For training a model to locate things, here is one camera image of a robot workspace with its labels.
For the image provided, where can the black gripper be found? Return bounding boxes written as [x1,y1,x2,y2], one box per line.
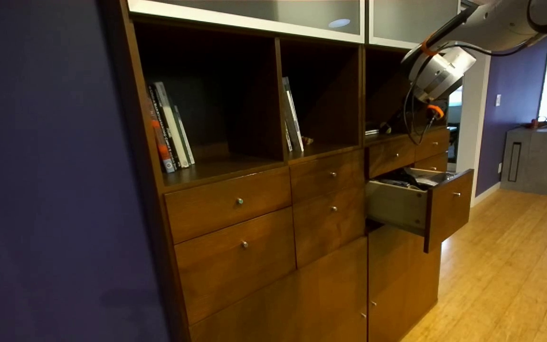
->
[406,98,448,144]

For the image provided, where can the long wooden drawer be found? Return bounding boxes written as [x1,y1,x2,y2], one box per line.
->
[366,127,452,180]

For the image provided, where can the open wooden drawer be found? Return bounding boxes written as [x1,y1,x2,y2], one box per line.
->
[364,165,476,254]

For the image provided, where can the narrow wooden drawer with knob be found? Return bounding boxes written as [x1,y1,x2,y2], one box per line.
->
[288,146,366,205]

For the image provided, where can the square wooden drawer with knob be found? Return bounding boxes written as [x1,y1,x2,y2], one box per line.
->
[292,186,368,267]

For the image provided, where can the wide wooden drawer with knob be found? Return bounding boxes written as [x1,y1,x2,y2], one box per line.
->
[163,165,294,245]

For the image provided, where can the tall wooden drawer with knob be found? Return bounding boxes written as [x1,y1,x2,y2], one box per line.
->
[173,205,298,324]

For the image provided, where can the small frosted glass door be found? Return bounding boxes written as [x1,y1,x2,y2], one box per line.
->
[366,0,463,51]

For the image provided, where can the grey low cabinet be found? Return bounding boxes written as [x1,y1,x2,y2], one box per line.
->
[499,121,547,195]

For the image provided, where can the pale upright books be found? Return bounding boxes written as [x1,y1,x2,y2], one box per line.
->
[279,74,307,155]

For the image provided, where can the brown wooden shelving cabinet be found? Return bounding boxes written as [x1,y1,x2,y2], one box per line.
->
[99,0,478,342]

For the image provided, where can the narrow wooden cabinet door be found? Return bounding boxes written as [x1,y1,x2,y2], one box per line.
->
[366,224,442,342]

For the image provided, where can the wide frosted glass door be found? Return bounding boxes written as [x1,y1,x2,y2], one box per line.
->
[127,0,368,45]

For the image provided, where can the large wooden cabinet door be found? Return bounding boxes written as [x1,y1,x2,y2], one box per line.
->
[186,235,370,342]

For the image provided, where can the grey-green thin book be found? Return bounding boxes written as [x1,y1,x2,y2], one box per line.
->
[173,102,197,167]

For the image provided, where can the white book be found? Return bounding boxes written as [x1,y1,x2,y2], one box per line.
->
[152,79,192,170]

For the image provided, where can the book with orange-dotted spine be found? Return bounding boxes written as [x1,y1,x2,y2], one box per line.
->
[146,83,178,174]

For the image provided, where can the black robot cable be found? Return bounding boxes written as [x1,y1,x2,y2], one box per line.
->
[400,39,541,129]

